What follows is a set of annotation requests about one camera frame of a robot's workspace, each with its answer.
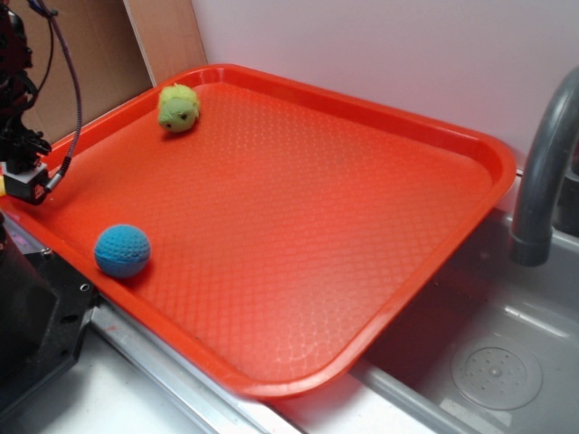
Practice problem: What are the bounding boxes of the wooden board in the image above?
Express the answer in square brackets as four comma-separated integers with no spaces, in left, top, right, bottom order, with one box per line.
[124,0,207,86]

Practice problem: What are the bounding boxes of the grey camera box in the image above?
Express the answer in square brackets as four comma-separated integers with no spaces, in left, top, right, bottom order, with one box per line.
[1,163,49,205]

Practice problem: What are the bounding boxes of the round sink drain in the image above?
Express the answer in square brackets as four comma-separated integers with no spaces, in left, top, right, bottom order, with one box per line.
[451,335,543,410]

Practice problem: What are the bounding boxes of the green plush toy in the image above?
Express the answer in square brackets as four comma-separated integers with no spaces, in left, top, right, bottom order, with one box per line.
[157,83,200,133]

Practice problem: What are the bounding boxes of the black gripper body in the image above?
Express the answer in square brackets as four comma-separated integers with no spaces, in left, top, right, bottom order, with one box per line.
[1,4,51,173]

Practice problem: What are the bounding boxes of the brown cardboard panel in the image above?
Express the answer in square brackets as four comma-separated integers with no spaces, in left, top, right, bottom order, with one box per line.
[8,1,151,144]

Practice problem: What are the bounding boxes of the red plastic tray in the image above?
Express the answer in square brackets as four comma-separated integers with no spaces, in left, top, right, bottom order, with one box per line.
[1,65,516,400]

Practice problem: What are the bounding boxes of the grey plastic sink basin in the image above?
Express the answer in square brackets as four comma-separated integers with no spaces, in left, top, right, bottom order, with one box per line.
[275,169,579,434]

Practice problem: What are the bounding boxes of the blue foam ball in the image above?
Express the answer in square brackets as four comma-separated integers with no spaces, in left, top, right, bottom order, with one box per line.
[94,224,152,278]

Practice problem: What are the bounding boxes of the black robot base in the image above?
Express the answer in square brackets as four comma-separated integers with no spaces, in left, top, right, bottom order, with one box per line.
[1,214,95,396]

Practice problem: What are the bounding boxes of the grey sink faucet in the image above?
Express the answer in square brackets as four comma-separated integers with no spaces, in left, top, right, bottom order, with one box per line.
[508,69,578,267]

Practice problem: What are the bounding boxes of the grey braided cable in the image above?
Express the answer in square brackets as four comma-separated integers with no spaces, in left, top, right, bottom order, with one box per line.
[26,0,83,193]

